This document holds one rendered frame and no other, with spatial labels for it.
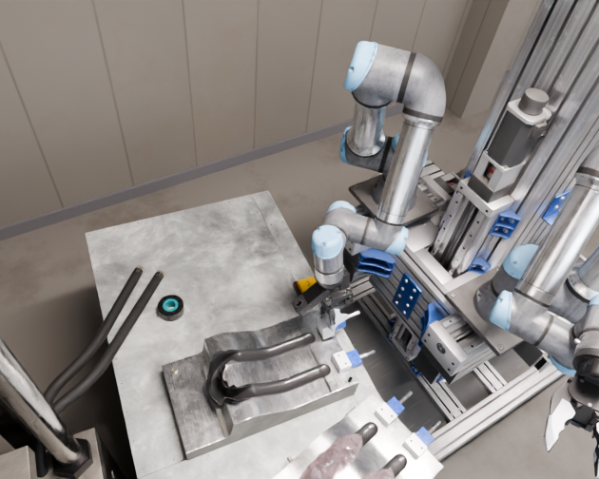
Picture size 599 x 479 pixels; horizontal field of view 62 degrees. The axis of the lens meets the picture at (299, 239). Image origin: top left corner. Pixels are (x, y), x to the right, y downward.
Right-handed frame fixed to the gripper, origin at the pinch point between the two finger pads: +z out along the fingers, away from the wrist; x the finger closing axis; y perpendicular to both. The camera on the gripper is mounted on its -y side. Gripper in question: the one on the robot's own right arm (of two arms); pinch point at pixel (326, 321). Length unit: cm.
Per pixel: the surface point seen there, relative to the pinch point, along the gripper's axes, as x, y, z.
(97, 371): 8, -63, -8
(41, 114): 163, -71, -6
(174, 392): -1.0, -46.7, 2.2
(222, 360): 0.9, -31.5, -0.4
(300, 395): -15.1, -15.2, 6.1
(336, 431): -27.1, -10.5, 8.5
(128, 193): 174, -49, 60
